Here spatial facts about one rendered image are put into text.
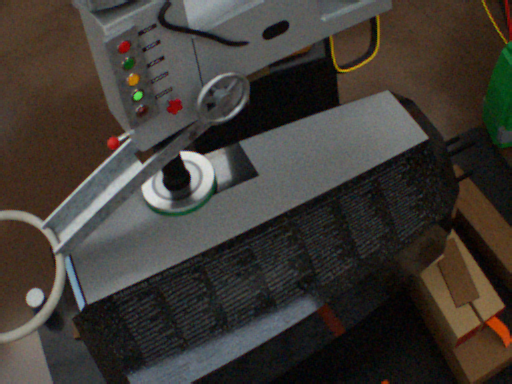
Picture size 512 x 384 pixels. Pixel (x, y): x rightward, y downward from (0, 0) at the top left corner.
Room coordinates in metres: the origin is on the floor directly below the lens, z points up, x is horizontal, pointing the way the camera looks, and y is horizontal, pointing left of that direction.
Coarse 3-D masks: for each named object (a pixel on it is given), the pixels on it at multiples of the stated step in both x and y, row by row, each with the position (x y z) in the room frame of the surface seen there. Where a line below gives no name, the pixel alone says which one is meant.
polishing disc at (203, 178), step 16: (192, 160) 1.33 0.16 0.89; (208, 160) 1.32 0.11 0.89; (160, 176) 1.29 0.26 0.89; (192, 176) 1.27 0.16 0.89; (208, 176) 1.26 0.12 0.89; (144, 192) 1.25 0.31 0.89; (160, 192) 1.23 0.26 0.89; (176, 192) 1.22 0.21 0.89; (192, 192) 1.21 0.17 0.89; (208, 192) 1.20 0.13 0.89; (160, 208) 1.18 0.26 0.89; (176, 208) 1.17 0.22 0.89
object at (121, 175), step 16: (208, 112) 1.26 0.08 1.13; (192, 128) 1.24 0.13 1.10; (128, 144) 1.27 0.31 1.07; (176, 144) 1.22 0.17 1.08; (112, 160) 1.25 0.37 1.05; (128, 160) 1.26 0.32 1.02; (160, 160) 1.19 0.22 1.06; (96, 176) 1.22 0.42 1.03; (112, 176) 1.23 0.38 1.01; (128, 176) 1.21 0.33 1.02; (144, 176) 1.17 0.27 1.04; (80, 192) 1.19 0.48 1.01; (96, 192) 1.20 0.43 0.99; (112, 192) 1.14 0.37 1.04; (128, 192) 1.15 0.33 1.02; (64, 208) 1.16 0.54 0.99; (80, 208) 1.17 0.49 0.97; (96, 208) 1.11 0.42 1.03; (112, 208) 1.12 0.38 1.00; (48, 224) 1.13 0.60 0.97; (64, 224) 1.14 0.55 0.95; (80, 224) 1.08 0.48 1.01; (96, 224) 1.09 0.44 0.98; (64, 240) 1.05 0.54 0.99; (80, 240) 1.06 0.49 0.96
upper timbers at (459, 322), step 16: (464, 256) 1.18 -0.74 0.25; (432, 272) 1.15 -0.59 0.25; (480, 272) 1.09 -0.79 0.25; (432, 288) 1.09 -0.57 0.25; (448, 288) 1.06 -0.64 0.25; (480, 288) 1.02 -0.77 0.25; (432, 304) 1.04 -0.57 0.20; (448, 304) 0.99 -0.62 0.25; (480, 304) 0.95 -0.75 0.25; (496, 304) 0.92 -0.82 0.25; (448, 320) 0.93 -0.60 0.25; (464, 320) 0.90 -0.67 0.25; (480, 320) 0.89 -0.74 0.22; (448, 336) 0.89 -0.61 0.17; (464, 336) 0.84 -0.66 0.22
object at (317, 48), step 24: (312, 48) 1.93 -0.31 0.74; (288, 72) 1.83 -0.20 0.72; (312, 72) 1.85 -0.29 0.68; (264, 96) 1.81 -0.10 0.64; (288, 96) 1.84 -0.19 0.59; (312, 96) 1.85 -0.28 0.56; (336, 96) 1.88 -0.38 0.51; (240, 120) 1.79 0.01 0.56; (264, 120) 1.81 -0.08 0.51; (288, 120) 1.83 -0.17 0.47; (192, 144) 1.77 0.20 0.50; (216, 144) 1.76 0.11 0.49
